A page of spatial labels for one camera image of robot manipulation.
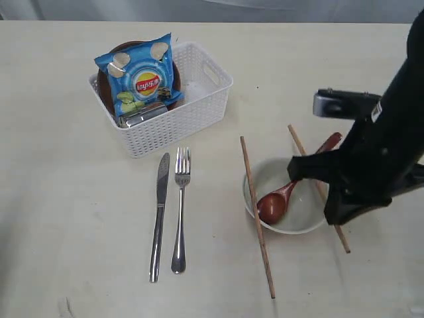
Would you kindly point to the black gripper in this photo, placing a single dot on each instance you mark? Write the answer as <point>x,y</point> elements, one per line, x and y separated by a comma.
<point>357,183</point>

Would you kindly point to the wooden chopstick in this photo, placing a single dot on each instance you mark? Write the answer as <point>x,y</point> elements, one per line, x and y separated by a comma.
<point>321,189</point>
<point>258,225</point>

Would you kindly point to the red-brown wooden spoon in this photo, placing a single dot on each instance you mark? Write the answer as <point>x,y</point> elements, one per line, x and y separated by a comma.
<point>273,206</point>

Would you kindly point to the silver metal fork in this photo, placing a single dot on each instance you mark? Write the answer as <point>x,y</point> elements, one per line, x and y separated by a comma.
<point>182,179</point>

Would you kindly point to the silver table knife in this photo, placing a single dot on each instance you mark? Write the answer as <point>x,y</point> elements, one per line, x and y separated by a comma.
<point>161,194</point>

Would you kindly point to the silver foil packet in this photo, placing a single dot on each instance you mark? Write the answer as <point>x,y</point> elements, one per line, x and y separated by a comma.
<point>141,115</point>

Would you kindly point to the blue chips bag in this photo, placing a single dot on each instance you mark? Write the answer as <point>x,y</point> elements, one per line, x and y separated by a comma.
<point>140,74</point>

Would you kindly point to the brown round plate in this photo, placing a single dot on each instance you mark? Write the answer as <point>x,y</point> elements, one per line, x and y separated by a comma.
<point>104,88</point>

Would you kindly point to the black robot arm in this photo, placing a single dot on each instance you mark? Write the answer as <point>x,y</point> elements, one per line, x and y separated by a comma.
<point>395,125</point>

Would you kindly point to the white perforated plastic basket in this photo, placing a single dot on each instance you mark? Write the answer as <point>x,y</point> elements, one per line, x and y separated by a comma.
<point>205,86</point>

